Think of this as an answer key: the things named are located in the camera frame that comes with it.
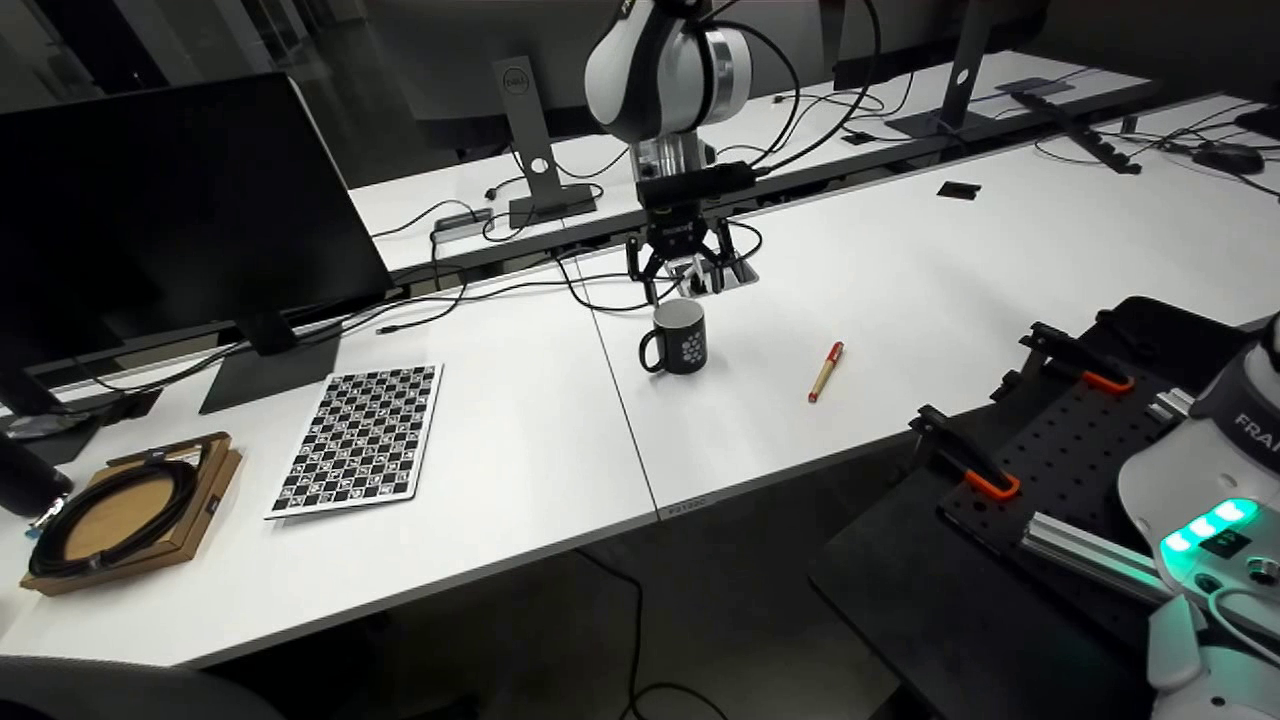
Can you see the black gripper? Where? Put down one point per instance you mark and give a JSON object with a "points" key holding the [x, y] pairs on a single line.
{"points": [[694, 233]]}

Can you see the black mug with print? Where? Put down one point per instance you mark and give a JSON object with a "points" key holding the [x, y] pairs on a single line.
{"points": [[683, 337]]}

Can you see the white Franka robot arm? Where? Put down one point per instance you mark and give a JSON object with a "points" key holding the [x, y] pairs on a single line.
{"points": [[667, 72]]}

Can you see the white robot base green light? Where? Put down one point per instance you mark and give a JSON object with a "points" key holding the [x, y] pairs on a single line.
{"points": [[1207, 482]]}

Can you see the red and beige pen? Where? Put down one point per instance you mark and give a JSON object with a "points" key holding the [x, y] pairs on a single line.
{"points": [[824, 375]]}

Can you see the silver monitor stand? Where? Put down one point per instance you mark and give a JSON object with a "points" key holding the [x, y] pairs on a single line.
{"points": [[528, 135]]}

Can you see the grey power strip box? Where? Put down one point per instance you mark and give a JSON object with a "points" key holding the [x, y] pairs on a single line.
{"points": [[458, 231]]}

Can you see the small black flat square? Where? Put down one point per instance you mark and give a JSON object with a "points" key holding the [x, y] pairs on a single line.
{"points": [[958, 189]]}

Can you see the black monitor stand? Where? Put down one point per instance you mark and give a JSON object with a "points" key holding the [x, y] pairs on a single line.
{"points": [[969, 67]]}

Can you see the black white checkerboard sheet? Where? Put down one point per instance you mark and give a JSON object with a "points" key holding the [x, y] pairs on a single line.
{"points": [[359, 437]]}

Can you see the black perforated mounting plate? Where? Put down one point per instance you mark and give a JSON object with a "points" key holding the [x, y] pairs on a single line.
{"points": [[1080, 445]]}

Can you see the black elongated desk item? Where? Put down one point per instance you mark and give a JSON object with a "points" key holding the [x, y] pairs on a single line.
{"points": [[1105, 145]]}

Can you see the silver aluminium extrusion bar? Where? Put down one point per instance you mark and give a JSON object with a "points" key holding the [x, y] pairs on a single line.
{"points": [[1087, 552]]}

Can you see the brown wooden box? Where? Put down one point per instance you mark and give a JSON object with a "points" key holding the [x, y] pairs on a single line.
{"points": [[213, 502]]}

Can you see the large black monitor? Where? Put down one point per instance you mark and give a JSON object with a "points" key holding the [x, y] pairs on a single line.
{"points": [[161, 213]]}

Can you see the black computer mouse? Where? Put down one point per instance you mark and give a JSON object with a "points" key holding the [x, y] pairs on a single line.
{"points": [[1226, 156]]}

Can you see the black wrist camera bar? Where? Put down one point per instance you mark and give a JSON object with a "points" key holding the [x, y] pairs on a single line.
{"points": [[697, 186]]}

